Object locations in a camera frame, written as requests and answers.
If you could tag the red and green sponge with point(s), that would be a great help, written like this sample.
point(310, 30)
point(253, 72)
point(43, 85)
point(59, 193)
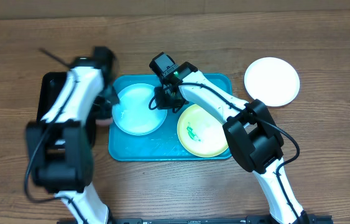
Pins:
point(104, 122)

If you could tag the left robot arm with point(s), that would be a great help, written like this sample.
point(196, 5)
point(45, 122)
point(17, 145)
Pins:
point(60, 141)

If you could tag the light blue plate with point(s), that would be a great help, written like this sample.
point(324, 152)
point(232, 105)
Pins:
point(132, 115)

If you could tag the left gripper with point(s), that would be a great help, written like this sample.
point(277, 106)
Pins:
point(114, 100)

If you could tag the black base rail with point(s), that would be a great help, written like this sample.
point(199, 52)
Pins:
point(251, 219)

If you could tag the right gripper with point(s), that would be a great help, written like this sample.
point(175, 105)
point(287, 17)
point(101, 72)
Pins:
point(164, 104)

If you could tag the green rimmed plate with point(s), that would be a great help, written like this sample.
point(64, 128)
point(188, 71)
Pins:
point(200, 133)

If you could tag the white plate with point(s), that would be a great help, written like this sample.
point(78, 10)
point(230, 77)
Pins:
point(272, 80)

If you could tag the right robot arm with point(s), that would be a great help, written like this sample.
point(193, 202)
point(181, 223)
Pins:
point(253, 138)

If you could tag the teal plastic serving tray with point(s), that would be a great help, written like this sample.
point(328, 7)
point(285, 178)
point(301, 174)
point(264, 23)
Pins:
point(162, 144)

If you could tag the black rectangular tray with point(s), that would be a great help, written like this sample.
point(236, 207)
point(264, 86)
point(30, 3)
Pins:
point(52, 84)

